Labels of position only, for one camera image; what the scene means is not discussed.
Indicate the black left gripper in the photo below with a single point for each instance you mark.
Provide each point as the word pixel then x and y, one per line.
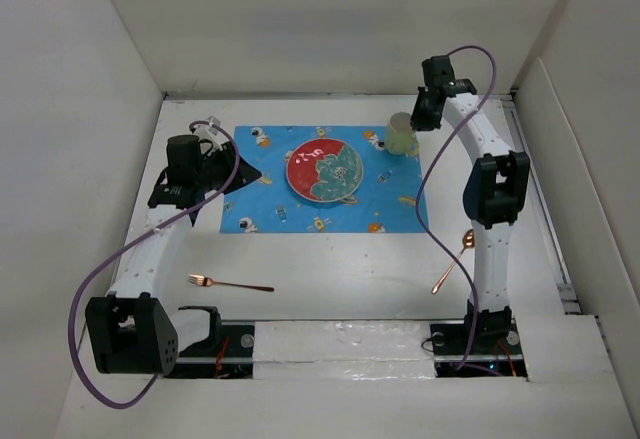
pixel 244 176

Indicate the light green mug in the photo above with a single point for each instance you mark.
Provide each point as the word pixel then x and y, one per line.
pixel 400 138

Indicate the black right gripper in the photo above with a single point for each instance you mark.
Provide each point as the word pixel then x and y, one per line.
pixel 417 119

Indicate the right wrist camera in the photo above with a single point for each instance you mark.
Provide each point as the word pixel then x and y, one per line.
pixel 461 86

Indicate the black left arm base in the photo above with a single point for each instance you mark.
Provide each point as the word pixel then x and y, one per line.
pixel 228 356

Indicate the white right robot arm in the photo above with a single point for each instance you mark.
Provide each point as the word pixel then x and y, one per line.
pixel 493 197

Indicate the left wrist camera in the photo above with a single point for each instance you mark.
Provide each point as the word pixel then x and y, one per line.
pixel 206 131

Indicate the copper spoon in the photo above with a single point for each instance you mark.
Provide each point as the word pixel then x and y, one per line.
pixel 468 242

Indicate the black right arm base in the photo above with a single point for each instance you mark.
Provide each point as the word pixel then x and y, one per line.
pixel 500 356

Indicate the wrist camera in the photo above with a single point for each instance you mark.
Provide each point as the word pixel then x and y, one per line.
pixel 206 131
pixel 461 86

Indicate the blue space-print cloth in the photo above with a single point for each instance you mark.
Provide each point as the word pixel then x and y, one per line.
pixel 385 202

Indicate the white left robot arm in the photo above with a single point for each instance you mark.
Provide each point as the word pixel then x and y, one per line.
pixel 129 329

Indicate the copper fork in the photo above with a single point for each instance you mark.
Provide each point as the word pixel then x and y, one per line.
pixel 204 281

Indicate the red and teal plate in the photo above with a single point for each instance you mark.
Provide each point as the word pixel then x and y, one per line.
pixel 324 170

